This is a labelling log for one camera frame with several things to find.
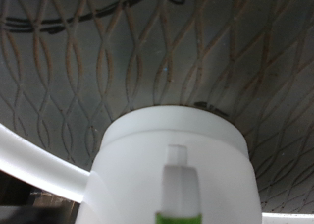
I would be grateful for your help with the white mug with green tape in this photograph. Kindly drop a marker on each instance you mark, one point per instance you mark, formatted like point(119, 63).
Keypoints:
point(163, 171)

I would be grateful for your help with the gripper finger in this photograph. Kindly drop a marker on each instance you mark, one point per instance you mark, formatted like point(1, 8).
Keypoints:
point(19, 215)

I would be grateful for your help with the white two-tier turntable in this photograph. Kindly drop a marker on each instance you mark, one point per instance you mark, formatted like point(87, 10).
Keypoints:
point(98, 53)

